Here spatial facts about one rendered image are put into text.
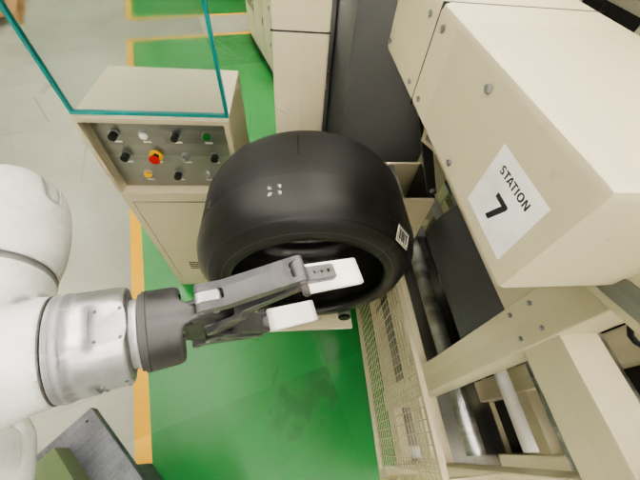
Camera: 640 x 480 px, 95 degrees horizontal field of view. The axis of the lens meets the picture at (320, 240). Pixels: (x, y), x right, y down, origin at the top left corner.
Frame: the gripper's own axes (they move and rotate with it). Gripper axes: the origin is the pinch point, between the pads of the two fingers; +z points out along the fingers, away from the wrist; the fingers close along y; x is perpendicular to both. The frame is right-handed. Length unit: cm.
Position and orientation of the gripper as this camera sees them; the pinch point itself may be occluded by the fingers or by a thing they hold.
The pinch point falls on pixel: (325, 294)
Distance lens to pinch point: 37.8
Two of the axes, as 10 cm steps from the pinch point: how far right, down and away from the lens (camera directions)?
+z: 8.8, -0.9, 4.7
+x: -3.1, -8.6, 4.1
